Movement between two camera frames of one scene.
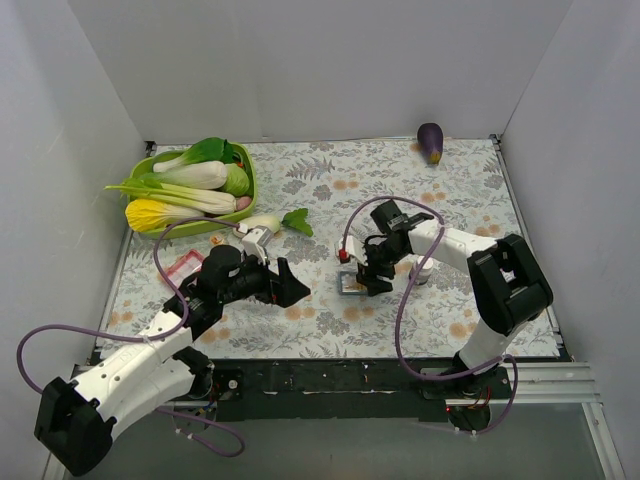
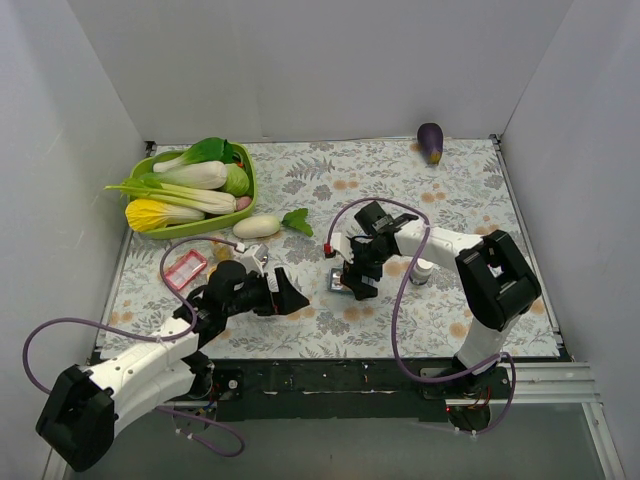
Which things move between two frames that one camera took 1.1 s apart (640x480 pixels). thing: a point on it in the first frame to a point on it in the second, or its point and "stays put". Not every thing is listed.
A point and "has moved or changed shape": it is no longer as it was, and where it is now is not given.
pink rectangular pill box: (188, 264) stays put
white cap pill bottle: (425, 272) stays put
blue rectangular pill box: (348, 284) has moved or changed shape
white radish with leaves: (296, 218) stays put
